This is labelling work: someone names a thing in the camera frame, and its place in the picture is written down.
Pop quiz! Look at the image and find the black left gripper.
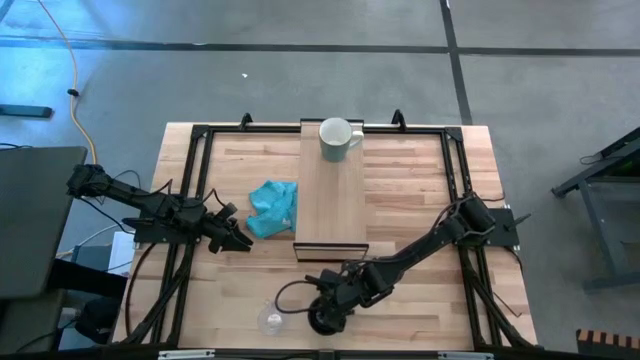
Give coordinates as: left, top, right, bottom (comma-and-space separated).
199, 201, 254, 254

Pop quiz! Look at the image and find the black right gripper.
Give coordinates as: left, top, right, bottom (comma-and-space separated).
305, 267, 374, 317

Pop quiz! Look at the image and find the clear plastic mug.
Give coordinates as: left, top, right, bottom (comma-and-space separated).
256, 299, 290, 337

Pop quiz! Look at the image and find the grey-green ceramic mug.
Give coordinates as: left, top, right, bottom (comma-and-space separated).
318, 116, 366, 163

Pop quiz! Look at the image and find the teal cloth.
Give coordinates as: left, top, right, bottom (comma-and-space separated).
245, 179, 299, 240

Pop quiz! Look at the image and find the white paper sheet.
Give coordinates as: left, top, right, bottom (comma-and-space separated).
108, 230, 137, 277

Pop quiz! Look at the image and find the grey side table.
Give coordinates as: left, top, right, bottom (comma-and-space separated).
0, 145, 89, 301

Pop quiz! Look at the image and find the black metal side table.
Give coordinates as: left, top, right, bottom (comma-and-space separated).
550, 126, 640, 292

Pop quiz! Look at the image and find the wooden shelf with black frame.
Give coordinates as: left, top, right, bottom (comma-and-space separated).
292, 118, 371, 263

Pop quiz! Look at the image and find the black metal table frame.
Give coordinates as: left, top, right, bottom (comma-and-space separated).
119, 108, 537, 352

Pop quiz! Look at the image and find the yellow cable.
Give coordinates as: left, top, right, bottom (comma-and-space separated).
36, 0, 99, 166

